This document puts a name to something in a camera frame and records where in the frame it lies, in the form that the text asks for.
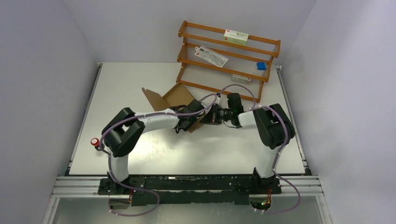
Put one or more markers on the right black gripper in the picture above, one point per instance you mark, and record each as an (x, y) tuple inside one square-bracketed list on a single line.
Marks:
[(211, 117)]

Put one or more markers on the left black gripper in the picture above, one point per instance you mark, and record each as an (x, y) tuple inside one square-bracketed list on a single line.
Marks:
[(194, 119)]

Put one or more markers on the brown cardboard box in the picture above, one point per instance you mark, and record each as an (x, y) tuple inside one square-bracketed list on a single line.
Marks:
[(173, 99)]

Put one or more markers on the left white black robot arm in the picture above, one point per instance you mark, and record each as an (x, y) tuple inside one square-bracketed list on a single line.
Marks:
[(121, 134)]

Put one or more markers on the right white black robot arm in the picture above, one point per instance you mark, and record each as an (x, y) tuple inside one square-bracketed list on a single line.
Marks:
[(273, 125)]

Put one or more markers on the green white box bottom shelf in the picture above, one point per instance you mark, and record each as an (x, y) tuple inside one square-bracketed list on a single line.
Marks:
[(241, 79)]

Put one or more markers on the green white box shelf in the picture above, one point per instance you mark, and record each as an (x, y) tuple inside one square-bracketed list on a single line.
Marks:
[(241, 79), (235, 37)]

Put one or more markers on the green white box top shelf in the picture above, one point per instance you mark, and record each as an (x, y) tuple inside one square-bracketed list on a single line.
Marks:
[(235, 37)]

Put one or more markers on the orange wooden shelf rack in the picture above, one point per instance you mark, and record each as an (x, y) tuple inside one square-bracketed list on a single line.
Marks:
[(198, 73)]

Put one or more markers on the clear plastic packet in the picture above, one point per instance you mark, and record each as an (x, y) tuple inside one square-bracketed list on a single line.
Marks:
[(211, 56)]

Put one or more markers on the small blue object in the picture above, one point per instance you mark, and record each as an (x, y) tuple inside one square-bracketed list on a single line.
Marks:
[(261, 66)]

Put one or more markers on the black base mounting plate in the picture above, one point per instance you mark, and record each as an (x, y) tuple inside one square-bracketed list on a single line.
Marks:
[(186, 189)]

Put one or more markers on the red emergency stop button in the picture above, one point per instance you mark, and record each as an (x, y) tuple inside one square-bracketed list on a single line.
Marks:
[(96, 143)]

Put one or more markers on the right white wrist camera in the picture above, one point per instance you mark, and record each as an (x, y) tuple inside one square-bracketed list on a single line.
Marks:
[(218, 99)]

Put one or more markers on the aluminium frame rail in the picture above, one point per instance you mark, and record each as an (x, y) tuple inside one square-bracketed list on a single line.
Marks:
[(87, 187)]

